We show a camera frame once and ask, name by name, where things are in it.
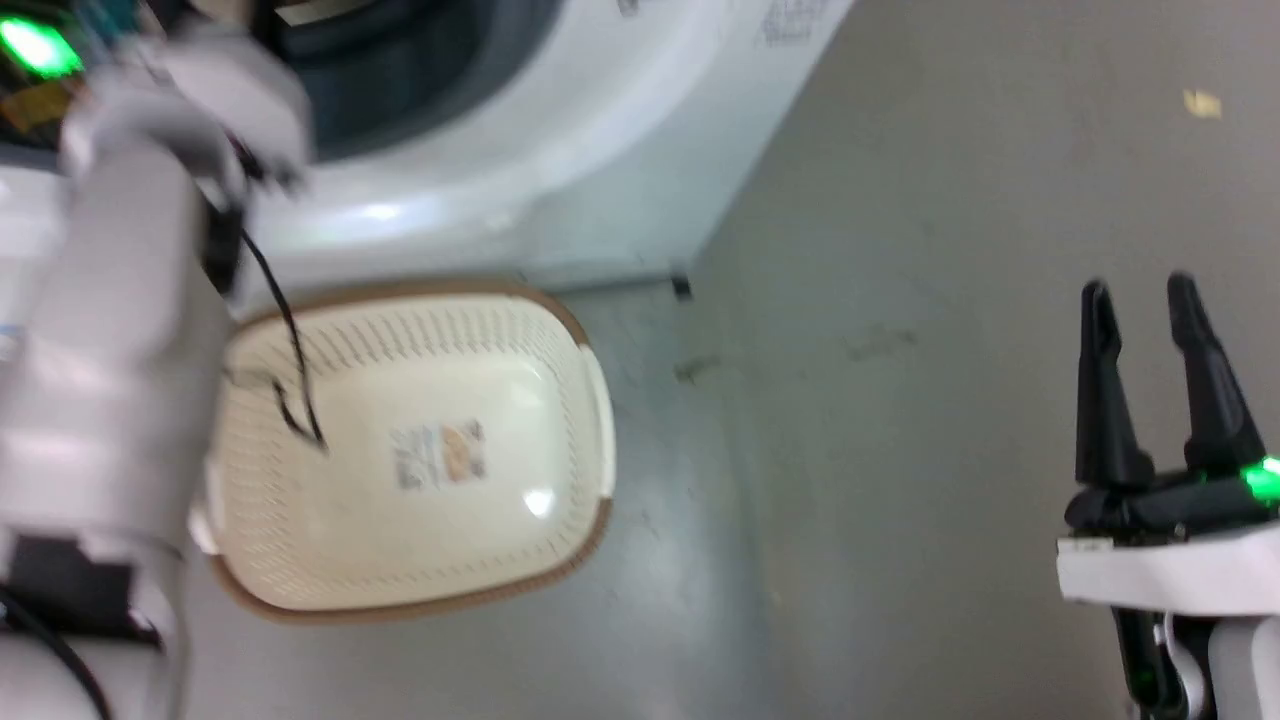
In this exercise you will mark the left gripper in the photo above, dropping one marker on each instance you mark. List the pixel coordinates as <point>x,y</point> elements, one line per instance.
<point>45,70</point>

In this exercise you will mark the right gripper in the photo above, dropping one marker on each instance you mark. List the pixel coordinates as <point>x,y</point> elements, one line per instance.
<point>1170,560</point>

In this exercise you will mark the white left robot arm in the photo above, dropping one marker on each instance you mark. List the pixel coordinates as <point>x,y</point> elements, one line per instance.
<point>110,350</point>

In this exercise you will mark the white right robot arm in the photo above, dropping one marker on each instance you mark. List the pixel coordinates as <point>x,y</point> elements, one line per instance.
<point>1200,665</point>

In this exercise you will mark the white washing machine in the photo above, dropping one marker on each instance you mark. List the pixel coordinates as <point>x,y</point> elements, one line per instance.
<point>560,130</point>

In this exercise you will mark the cream plastic laundry basket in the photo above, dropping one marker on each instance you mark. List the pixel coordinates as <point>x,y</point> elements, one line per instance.
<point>420,520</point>

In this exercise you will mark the yellow paper scrap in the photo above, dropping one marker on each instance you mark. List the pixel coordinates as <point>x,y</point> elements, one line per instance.
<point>1203,103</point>

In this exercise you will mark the paper label sticker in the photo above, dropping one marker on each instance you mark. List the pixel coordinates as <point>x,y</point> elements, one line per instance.
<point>440,455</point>

